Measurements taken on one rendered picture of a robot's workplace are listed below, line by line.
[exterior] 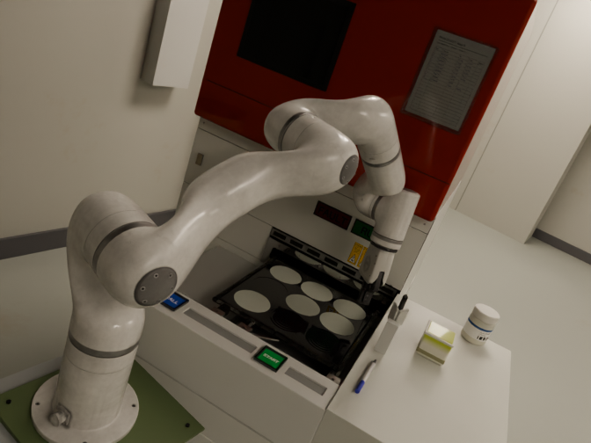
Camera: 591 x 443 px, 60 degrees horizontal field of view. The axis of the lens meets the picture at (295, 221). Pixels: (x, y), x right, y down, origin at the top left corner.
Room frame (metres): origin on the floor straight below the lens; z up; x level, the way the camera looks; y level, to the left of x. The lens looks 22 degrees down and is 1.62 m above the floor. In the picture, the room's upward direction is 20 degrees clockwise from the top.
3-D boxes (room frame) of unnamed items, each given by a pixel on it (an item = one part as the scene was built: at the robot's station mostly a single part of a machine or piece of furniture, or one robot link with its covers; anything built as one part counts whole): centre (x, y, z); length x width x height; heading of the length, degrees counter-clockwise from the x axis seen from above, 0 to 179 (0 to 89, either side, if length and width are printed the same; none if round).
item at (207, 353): (0.92, 0.07, 0.89); 0.55 x 0.09 x 0.14; 73
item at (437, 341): (1.12, -0.43, 1.00); 0.07 x 0.07 x 0.07; 73
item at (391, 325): (1.07, -0.30, 1.03); 0.06 x 0.04 x 0.13; 163
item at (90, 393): (0.72, 0.25, 0.92); 0.19 x 0.19 x 0.18
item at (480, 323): (1.28, -0.58, 1.01); 0.07 x 0.07 x 0.10
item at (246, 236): (1.52, 0.02, 1.02); 0.81 x 0.03 x 0.40; 73
